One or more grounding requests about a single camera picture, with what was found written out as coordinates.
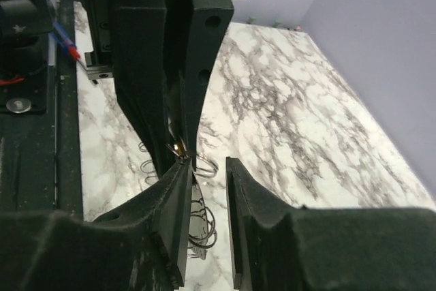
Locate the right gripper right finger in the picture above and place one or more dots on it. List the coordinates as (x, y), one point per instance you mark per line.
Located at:
(279, 247)

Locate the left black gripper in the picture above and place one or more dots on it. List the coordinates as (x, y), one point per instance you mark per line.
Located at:
(139, 75)

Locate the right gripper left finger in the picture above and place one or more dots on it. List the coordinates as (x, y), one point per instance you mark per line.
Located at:
(140, 245)

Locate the metal keyring with keys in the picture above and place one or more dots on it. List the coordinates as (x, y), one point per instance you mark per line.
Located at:
(202, 228)

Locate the key with yellow tag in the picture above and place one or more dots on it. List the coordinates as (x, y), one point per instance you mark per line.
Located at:
(178, 149)

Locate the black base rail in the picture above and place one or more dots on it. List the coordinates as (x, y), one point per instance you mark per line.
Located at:
(40, 144)

